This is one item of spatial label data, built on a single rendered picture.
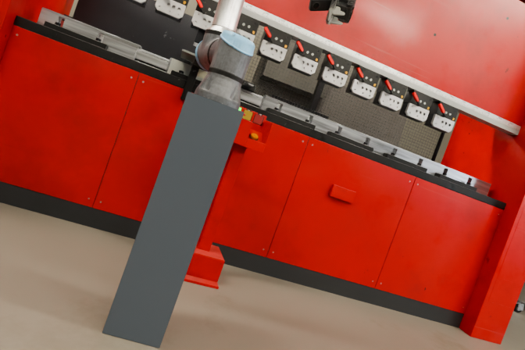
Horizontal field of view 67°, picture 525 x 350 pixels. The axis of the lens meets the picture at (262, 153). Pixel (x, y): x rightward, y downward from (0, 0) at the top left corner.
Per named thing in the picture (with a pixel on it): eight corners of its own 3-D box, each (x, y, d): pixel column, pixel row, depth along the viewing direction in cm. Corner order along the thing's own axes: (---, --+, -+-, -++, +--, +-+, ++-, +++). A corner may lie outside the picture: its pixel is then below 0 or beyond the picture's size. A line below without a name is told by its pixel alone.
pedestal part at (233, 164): (197, 248, 191) (235, 143, 190) (196, 244, 197) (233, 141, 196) (208, 251, 193) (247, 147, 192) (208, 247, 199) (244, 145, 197)
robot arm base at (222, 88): (239, 110, 122) (250, 80, 122) (192, 93, 120) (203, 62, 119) (236, 112, 137) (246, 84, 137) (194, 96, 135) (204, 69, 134)
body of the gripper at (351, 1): (352, 5, 143) (358, -7, 151) (330, 0, 144) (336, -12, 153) (348, 25, 148) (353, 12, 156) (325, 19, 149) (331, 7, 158)
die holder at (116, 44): (36, 24, 198) (41, 6, 198) (39, 26, 204) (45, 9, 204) (135, 62, 211) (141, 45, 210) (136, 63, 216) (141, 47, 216)
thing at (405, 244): (-45, 190, 188) (12, 23, 186) (-24, 182, 208) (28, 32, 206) (459, 328, 261) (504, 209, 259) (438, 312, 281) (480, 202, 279)
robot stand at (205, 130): (158, 348, 123) (244, 112, 121) (101, 333, 120) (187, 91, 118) (166, 320, 140) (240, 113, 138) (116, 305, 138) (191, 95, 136)
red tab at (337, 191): (330, 195, 228) (333, 184, 228) (328, 194, 230) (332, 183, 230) (352, 203, 232) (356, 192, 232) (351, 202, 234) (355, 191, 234)
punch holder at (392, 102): (378, 102, 243) (387, 77, 242) (372, 103, 251) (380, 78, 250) (398, 111, 246) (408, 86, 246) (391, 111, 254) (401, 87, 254)
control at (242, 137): (223, 139, 183) (236, 102, 183) (218, 136, 199) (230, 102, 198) (262, 152, 189) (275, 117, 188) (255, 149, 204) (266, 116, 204)
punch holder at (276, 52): (258, 52, 223) (268, 24, 223) (255, 54, 231) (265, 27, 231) (282, 62, 227) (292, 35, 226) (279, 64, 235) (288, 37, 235)
